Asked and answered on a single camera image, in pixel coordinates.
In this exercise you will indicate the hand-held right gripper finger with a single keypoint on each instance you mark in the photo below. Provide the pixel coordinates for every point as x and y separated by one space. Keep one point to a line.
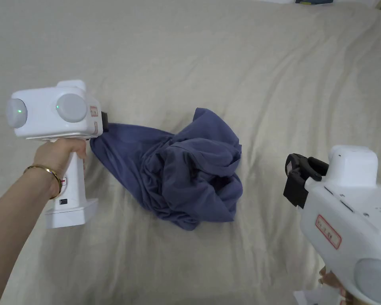
319 170
297 163

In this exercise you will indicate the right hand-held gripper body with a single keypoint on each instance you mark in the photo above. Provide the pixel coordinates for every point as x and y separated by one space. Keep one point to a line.
352 222

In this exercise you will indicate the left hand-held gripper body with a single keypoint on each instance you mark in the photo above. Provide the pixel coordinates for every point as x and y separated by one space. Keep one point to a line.
47 109

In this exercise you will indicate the dark blue shirt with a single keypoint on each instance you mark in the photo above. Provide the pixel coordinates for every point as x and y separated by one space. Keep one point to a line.
184 171

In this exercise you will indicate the person's left forearm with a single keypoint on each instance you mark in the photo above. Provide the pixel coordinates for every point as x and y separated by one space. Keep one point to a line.
16 222

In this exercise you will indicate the person's left hand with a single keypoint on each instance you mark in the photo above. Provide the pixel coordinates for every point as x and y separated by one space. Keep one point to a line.
55 154

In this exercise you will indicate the person's right hand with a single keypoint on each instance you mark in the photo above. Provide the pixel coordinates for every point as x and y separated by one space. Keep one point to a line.
327 277

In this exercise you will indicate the bed with beige sheet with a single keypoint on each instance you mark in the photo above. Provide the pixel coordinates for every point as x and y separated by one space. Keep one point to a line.
209 63

